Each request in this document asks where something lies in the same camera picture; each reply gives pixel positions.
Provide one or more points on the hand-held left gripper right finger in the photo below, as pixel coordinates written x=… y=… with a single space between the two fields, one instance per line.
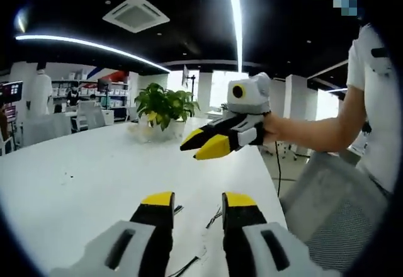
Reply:
x=245 y=226

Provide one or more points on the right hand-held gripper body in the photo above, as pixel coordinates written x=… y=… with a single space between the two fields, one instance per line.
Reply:
x=252 y=96

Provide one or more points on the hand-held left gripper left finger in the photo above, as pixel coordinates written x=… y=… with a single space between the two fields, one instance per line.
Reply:
x=148 y=229

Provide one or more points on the person's right hand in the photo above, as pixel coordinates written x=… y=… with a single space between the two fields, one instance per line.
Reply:
x=277 y=129

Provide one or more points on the green potted plant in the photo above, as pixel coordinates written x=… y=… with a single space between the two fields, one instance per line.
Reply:
x=163 y=104

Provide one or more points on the straight ceiling light strip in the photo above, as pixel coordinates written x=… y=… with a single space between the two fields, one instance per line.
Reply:
x=236 y=22

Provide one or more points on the grey mesh office chair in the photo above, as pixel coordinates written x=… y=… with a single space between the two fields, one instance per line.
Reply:
x=333 y=207

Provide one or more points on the storage shelf with boxes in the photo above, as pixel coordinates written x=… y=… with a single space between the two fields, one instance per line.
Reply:
x=116 y=96

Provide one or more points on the monitor on black stand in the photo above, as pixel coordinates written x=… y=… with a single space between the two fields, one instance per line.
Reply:
x=103 y=85

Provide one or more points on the person's white shirt torso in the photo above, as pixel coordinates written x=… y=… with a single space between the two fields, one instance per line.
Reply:
x=374 y=126

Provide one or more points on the white office chair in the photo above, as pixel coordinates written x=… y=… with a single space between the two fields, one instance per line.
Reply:
x=89 y=115

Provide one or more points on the chest-worn device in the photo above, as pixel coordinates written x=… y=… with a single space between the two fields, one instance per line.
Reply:
x=379 y=53

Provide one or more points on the ceiling air conditioner vent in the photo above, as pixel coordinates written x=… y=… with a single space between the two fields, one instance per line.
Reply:
x=136 y=14

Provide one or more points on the curved ceiling light strip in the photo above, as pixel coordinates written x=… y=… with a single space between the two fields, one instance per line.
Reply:
x=94 y=46

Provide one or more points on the dark monitor screen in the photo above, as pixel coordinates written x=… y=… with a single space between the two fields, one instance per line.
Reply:
x=12 y=91

